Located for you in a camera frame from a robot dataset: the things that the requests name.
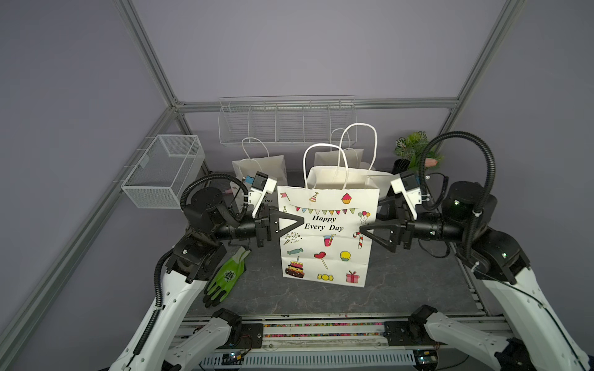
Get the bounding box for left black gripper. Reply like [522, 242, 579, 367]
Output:
[213, 206, 303, 248]

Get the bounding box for white party paper bag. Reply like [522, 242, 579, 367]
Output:
[277, 143, 394, 288]

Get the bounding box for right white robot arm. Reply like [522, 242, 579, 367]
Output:
[360, 181, 593, 370]

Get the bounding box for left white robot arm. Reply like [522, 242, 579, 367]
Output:
[110, 187, 304, 370]

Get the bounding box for left rear white paper bag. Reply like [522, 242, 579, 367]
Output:
[231, 137, 288, 189]

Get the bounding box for right rear white paper bag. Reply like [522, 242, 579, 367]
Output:
[314, 128, 370, 168]

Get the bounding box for green work glove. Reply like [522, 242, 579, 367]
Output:
[203, 245, 252, 308]

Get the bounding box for artificial plant in black vase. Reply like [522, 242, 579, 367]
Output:
[392, 131, 429, 175]

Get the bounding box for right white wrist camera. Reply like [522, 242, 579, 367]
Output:
[391, 172, 422, 220]

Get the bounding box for left black corrugated cable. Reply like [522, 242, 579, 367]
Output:
[179, 173, 251, 224]

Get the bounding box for black corrugated cable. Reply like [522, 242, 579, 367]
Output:
[179, 173, 251, 224]
[418, 131, 497, 261]

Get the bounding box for white wire wall shelf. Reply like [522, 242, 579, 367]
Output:
[218, 95, 357, 145]

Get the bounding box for right black corrugated cable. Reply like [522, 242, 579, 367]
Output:
[418, 131, 497, 261]

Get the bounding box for white wire basket on left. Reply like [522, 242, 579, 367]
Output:
[121, 134, 205, 210]

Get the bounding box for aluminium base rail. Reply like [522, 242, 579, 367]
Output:
[124, 314, 530, 371]

